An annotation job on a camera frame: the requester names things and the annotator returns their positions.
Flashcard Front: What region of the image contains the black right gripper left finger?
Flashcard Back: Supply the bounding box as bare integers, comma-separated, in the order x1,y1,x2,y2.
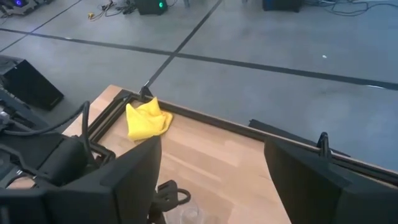
0,136,162,224

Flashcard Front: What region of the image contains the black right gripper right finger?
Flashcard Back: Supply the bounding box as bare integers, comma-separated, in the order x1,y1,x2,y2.
263,136,398,224

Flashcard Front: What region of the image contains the clear drinking glass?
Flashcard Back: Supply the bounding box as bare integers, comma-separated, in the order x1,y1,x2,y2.
164,200,215,224

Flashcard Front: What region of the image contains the small black clamp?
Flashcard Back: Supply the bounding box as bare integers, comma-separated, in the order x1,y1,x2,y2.
139,85,154,100
316,132,332,159

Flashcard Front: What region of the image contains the black flat strip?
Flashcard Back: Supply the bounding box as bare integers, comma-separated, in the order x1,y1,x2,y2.
248,119,351,158

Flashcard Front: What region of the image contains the yellow cloth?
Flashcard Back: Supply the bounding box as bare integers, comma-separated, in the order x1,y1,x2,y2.
125,96,174,141

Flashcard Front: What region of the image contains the black floor box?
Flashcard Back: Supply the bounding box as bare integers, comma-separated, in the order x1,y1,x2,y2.
0,55,65,111

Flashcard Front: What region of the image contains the black computer green light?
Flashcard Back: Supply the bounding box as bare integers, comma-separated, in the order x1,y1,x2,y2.
134,0,169,16

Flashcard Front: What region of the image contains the electronics with purple light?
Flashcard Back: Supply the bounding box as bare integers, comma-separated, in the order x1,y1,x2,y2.
0,0,53,16

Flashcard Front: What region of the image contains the black table frame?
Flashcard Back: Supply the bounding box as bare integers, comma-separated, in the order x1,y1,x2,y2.
86,88,398,187

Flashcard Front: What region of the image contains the yellow-tipped floor cable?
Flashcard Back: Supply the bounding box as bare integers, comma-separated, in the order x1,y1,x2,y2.
88,0,137,21

